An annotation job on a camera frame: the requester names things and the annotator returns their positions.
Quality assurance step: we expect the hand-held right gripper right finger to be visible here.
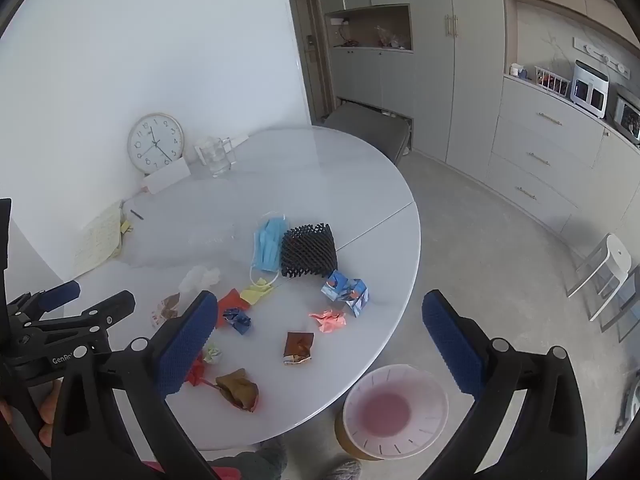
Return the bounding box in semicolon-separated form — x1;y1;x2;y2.
421;289;589;480

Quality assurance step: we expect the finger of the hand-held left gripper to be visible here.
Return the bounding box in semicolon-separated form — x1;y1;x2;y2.
15;290;137;346
7;280;82;319

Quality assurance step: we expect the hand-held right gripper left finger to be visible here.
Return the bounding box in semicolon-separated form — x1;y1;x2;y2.
50;290;221;480

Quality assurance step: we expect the brown and white wrapper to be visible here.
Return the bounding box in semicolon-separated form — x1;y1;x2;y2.
151;292;181;328

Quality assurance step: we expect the blue wrapper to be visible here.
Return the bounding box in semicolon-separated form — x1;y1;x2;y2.
222;308;253;336

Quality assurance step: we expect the orange red wrapper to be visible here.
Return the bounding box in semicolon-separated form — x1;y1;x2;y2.
216;288;252;328

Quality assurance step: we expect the white tissue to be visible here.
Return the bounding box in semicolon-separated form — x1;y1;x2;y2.
178;265;222;295

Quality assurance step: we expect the olive brown wrapper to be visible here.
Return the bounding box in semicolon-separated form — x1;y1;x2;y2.
215;368;261;413

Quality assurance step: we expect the yellow wrapper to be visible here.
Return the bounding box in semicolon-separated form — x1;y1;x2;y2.
240;284;276;306

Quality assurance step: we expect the pink lidded waste bin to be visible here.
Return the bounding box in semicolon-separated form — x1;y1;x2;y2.
334;364;450;461

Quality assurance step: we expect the dark brown snack wrapper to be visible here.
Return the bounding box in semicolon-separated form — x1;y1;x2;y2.
283;331;315;366

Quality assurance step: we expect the blue printed carton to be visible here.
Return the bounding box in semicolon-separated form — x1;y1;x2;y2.
320;269;371;318

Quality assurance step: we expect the blue face mask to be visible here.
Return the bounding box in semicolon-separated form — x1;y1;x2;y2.
249;211;292;289

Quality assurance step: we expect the pink paper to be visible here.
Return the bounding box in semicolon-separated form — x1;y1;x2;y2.
308;309;347;334

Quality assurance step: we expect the black foam net sleeve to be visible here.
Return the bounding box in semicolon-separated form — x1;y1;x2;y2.
279;221;339;279

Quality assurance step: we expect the person's left hand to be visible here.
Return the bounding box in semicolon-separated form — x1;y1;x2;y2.
0;379;65;448

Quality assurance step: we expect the yellow paper sheet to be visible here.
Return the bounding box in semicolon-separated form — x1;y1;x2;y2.
74;200;125;277

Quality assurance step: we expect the red cloth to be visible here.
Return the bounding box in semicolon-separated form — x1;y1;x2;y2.
145;462;236;480

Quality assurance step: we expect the grey fuzzy slipper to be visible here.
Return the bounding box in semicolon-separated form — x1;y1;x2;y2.
207;440;288;480
325;458;362;480

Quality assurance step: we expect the white card box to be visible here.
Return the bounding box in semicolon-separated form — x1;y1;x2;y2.
141;158;192;195

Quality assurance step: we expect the white plastic stool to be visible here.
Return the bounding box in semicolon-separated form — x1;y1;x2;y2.
566;233;630;321

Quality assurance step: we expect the grey round floor appliance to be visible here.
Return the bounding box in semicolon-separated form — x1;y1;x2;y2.
615;370;640;436

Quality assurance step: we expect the grey drawer cabinet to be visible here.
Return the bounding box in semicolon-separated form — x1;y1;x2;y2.
487;75;640;241

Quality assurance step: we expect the tall grey cabinet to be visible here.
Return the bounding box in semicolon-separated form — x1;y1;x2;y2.
325;0;506;171

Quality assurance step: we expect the silver countertop appliance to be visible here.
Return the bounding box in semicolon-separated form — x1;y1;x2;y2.
612;95;640;142

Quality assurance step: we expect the white countertop appliance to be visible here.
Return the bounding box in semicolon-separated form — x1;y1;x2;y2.
571;60;612;118

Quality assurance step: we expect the brown door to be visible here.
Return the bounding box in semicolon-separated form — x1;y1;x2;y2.
282;0;333;121

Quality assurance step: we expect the round white wall clock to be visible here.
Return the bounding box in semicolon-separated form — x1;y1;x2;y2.
127;113;186;175

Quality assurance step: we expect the white wire rack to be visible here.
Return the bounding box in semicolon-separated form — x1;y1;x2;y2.
534;66;573;98

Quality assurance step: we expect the white wall rail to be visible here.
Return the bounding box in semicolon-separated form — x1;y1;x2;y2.
572;37;631;78

